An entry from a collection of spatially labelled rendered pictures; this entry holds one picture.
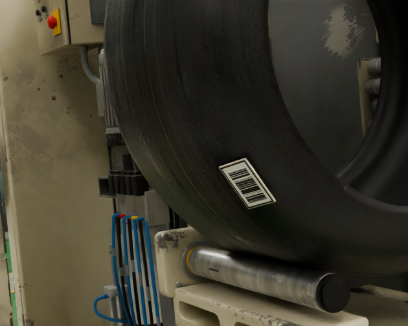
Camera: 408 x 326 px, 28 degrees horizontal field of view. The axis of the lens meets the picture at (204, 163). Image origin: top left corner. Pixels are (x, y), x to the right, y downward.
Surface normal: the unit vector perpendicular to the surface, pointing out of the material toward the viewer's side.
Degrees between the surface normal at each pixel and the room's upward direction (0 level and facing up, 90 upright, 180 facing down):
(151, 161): 115
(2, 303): 90
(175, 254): 90
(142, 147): 111
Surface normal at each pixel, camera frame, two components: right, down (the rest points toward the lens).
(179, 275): 0.46, 0.00
